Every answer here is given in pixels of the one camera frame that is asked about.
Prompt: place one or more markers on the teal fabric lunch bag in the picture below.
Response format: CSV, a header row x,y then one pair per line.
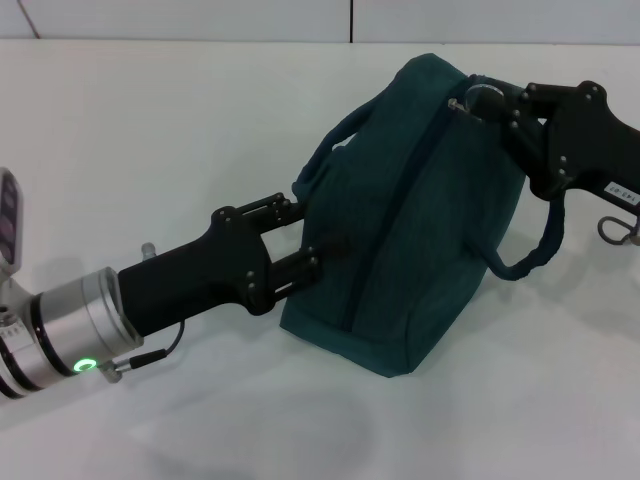
x,y
400,225

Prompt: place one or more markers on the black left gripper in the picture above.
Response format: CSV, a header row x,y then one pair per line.
x,y
200,280

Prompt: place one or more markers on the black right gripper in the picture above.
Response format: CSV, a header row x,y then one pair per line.
x,y
585,140

